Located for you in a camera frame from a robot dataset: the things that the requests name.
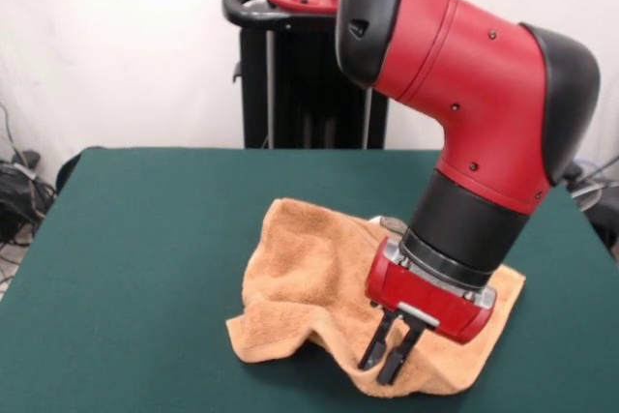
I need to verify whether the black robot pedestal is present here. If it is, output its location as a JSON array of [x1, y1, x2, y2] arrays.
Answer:
[[221, 0, 391, 150]]

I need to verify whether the black grey floor equipment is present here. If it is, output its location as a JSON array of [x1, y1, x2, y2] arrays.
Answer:
[[563, 155, 619, 262]]

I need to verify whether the black cable bundle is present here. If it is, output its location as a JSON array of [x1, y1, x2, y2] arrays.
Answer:
[[0, 103, 58, 288]]

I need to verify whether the dark green table cloth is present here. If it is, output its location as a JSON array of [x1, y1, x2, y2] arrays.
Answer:
[[0, 146, 619, 413]]

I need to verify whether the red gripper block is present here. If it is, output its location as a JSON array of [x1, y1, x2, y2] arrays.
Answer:
[[357, 237, 499, 384]]

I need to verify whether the orange terry towel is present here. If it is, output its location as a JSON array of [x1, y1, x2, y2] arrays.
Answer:
[[224, 197, 527, 395]]

